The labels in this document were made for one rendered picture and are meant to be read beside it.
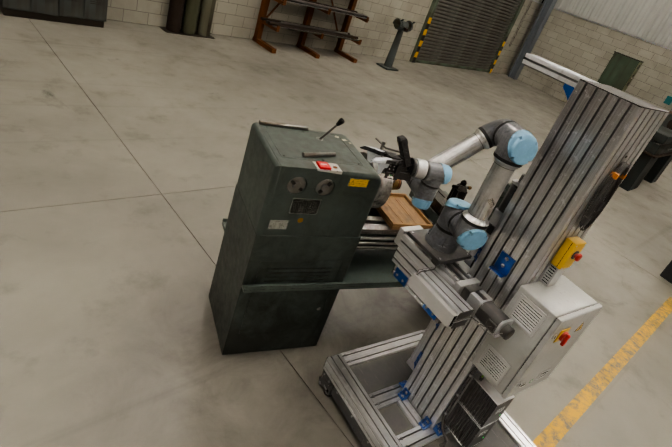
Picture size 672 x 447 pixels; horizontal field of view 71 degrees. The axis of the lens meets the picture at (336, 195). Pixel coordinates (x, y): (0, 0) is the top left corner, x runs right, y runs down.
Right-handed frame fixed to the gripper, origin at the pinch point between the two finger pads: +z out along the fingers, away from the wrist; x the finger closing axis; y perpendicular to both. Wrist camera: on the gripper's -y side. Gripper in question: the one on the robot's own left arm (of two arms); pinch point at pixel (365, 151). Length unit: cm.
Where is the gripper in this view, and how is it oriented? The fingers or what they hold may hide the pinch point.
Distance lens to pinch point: 170.6
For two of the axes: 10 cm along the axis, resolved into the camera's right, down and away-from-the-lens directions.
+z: -9.3, -1.7, -3.1
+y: -2.8, 9.0, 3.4
